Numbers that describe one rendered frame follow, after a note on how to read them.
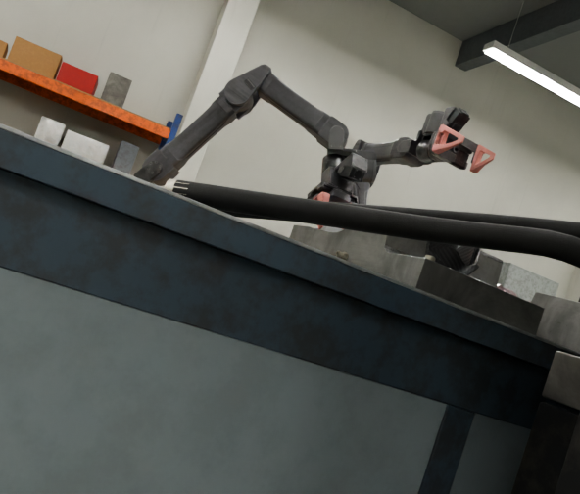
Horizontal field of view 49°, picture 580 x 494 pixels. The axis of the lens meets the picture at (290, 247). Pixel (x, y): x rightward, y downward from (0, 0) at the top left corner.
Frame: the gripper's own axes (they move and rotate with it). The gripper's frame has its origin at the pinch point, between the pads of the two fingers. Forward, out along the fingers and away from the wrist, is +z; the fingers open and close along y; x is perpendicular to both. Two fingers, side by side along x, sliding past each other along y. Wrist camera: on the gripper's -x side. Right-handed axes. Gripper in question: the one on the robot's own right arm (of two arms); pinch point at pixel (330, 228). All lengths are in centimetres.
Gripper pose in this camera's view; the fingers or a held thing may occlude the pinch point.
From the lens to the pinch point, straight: 143.6
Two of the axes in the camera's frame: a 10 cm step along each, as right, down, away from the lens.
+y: 8.5, 3.2, 4.1
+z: -0.7, 8.5, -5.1
